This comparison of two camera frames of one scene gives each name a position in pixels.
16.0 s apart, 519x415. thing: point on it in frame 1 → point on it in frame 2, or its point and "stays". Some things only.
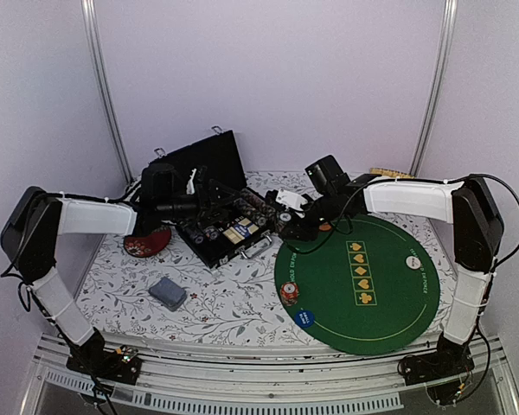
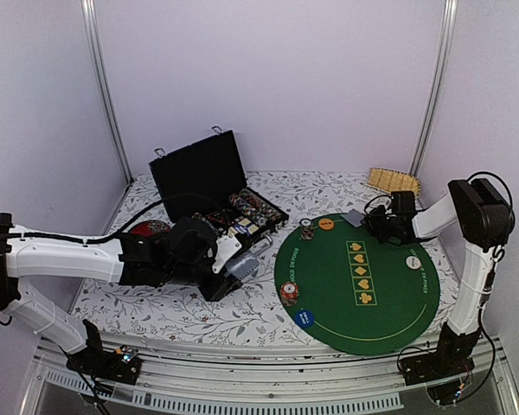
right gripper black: [304, 232] → [371, 220]
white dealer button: [413, 262] stays
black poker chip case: [213, 208] stays
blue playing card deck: [168, 293] → [242, 264]
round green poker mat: [370, 288] stays
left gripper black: [206, 207] → [223, 286]
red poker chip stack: [289, 293] stays
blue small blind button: [304, 318] stays
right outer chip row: [251, 198] stays
